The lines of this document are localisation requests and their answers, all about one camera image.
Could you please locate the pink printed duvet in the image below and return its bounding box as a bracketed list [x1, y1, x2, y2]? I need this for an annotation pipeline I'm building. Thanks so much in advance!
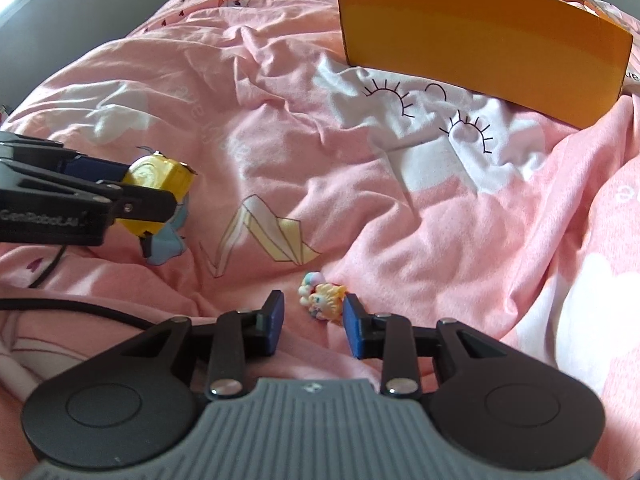
[0, 0, 640, 480]

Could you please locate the yellow and blue toy figure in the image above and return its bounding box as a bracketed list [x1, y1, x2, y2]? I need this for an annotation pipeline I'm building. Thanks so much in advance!
[121, 146, 199, 266]

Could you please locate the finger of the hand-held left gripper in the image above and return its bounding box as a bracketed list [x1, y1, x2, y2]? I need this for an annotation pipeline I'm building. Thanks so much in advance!
[0, 131, 132, 184]
[0, 159, 181, 225]

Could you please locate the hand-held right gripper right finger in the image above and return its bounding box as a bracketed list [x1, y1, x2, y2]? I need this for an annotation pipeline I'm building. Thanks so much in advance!
[341, 294, 497, 401]

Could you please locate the black cable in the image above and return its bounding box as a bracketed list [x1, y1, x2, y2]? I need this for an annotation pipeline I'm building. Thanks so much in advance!
[0, 245, 152, 334]

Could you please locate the orange cardboard box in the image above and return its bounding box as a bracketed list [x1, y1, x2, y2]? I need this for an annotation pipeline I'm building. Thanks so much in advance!
[333, 0, 635, 131]

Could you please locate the small blonde figurine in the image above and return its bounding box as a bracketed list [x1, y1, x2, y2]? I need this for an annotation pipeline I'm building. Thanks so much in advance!
[298, 272, 349, 320]

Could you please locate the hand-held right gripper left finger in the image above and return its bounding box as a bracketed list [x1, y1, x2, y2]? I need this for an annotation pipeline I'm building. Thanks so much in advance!
[120, 290, 286, 402]

